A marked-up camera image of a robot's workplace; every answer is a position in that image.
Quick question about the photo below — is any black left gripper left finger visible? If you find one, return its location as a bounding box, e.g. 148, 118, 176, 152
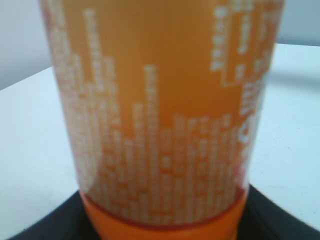
11, 191, 100, 240

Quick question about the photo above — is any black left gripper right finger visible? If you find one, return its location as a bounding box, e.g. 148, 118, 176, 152
236, 185, 320, 240

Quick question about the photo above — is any orange soda plastic bottle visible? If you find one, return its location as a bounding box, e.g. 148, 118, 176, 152
40, 0, 284, 240

